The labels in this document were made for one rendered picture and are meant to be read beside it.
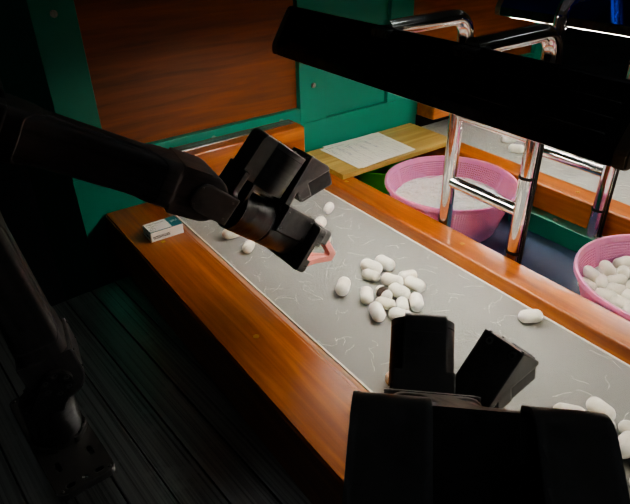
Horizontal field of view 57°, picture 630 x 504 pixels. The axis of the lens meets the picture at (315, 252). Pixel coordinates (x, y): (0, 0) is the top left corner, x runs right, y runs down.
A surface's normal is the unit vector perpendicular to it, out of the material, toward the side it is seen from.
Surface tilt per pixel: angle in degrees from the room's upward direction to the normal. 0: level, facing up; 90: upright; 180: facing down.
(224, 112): 90
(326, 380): 0
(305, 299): 0
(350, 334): 0
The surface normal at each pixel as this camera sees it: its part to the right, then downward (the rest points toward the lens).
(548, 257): -0.02, -0.85
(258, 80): 0.58, 0.42
